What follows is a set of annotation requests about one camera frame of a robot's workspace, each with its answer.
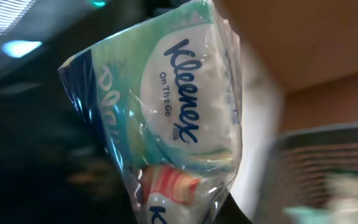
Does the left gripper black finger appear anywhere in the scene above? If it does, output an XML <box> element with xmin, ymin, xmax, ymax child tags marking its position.
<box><xmin>216</xmin><ymin>194</ymin><xmax>252</xmax><ymax>224</ymax></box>

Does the light teal small packet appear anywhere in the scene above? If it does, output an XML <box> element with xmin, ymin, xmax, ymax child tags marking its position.
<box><xmin>283</xmin><ymin>207</ymin><xmax>358</xmax><ymax>224</ymax></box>

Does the multicolour tissue pack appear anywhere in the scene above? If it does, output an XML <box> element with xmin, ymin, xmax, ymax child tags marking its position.
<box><xmin>58</xmin><ymin>1</ymin><xmax>242</xmax><ymax>223</ymax></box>

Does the grey plastic basket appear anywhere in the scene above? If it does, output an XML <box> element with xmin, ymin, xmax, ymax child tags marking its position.
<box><xmin>252</xmin><ymin>123</ymin><xmax>358</xmax><ymax>223</ymax></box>

